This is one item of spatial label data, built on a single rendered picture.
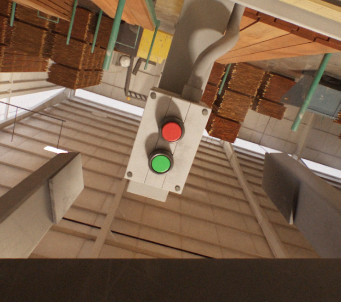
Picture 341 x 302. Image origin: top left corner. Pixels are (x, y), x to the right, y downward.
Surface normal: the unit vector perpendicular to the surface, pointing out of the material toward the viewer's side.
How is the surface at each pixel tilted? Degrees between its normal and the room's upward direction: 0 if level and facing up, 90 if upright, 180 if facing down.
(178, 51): 90
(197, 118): 90
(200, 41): 90
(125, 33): 92
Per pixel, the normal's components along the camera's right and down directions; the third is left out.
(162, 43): 0.21, 0.31
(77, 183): 1.00, 0.00
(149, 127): 0.00, 0.25
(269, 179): -1.00, 0.00
